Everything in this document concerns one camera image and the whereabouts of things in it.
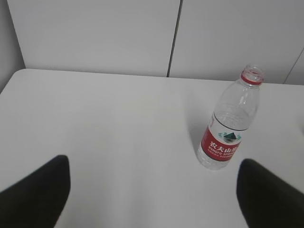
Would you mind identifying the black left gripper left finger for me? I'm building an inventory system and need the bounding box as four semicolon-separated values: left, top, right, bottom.
0;155;71;228

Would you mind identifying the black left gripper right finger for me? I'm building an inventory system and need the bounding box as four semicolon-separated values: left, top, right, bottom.
236;159;304;228

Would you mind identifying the clear red-label water bottle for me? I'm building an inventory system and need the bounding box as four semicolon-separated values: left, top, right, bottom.
196;65;265;170

